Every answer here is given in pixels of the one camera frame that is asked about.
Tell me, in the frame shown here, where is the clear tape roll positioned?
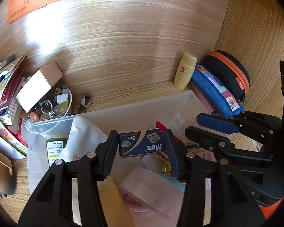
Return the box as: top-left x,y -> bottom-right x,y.
118,167 -> 183,218

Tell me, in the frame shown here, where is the blue Max blade box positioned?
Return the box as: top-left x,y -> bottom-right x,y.
119,128 -> 166,157

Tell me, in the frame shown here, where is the red pouch with gold tassel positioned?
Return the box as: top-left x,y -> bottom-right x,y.
156,121 -> 187,180

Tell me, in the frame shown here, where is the large beige tape roll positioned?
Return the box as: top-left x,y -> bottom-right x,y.
97,176 -> 135,227

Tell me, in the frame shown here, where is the white drawstring pouch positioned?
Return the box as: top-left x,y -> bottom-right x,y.
58,116 -> 108,162

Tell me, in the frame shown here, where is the orange jacket sleeve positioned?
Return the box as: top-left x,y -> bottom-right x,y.
260,198 -> 283,220

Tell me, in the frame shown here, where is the blue patchwork pencil pouch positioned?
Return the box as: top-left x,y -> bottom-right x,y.
190,65 -> 244,118

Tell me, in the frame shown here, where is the black orange zipper case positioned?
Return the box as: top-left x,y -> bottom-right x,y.
202,50 -> 250,103

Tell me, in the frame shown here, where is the teal small bottle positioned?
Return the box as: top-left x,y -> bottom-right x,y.
166,175 -> 186,192

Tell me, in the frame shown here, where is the brown mug with lid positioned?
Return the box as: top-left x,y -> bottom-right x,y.
0,153 -> 16,195

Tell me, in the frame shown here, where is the green glass bottle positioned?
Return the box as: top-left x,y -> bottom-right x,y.
46,138 -> 68,166

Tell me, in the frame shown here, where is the yellow sunscreen bottle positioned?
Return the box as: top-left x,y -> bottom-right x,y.
173,52 -> 197,90

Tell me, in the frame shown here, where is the pink knitted item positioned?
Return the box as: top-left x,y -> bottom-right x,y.
122,194 -> 149,213

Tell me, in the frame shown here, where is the fruit pattern book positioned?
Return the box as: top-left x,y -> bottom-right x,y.
0,121 -> 28,156

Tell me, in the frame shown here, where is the clear plastic storage bin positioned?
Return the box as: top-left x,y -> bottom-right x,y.
27,89 -> 228,227

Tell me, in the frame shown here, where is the white bowl of beads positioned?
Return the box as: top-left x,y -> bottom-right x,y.
21,82 -> 73,131

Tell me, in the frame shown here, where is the small white cardboard box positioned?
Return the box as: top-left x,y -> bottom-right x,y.
16,62 -> 63,113

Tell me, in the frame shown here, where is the stack of books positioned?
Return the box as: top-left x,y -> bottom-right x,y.
0,56 -> 25,136

